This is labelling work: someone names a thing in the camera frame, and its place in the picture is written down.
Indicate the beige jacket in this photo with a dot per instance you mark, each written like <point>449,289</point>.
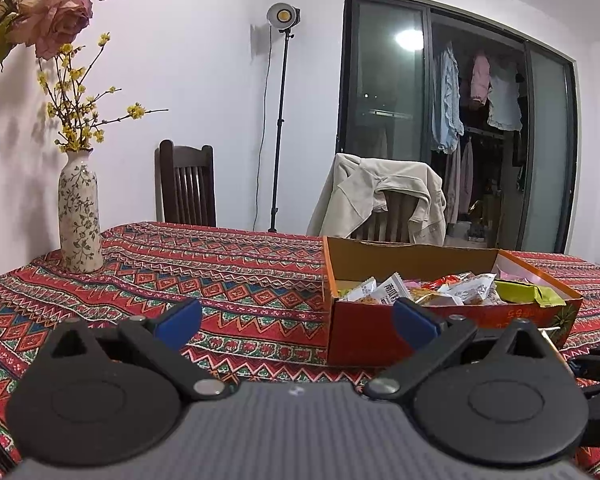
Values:
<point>360,185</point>

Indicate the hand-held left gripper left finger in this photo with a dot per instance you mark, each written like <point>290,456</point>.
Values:
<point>180,317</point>

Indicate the yellow biscuit packet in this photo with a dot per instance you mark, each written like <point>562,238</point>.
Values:
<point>437,298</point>

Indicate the pink rose bouquet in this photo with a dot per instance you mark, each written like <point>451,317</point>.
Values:
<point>55,15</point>

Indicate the white floral vase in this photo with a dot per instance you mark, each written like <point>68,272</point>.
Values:
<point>80,220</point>

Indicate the red snack packet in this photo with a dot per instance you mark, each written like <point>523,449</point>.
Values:
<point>447,280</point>

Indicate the dark wooden chair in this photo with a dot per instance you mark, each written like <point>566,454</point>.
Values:
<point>185,185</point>

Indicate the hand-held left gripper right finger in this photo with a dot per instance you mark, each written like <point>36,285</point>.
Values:
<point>415,320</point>

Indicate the white hanging garment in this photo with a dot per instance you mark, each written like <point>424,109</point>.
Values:
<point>505,100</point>

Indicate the pale hanging trousers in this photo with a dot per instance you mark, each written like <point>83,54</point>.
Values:
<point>460,180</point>

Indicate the blue hanging shirt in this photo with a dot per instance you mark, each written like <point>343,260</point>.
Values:
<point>447,100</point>

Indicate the wooden chair under jacket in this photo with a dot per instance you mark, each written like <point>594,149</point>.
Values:
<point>395,215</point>

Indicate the silver snack packet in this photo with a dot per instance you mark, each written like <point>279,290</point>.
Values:
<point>366,291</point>
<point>472,290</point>
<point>394,290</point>

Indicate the pink hanging garment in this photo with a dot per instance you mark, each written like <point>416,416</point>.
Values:
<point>480,77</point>

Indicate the yellow flower branches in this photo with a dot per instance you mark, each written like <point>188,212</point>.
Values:
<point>137,110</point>

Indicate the dark sliding glass door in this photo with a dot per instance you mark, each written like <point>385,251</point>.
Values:
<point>380,70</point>

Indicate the red cardboard box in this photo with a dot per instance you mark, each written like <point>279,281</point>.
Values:
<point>360,330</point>

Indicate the studio light on stand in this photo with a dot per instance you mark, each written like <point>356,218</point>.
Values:
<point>282,14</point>

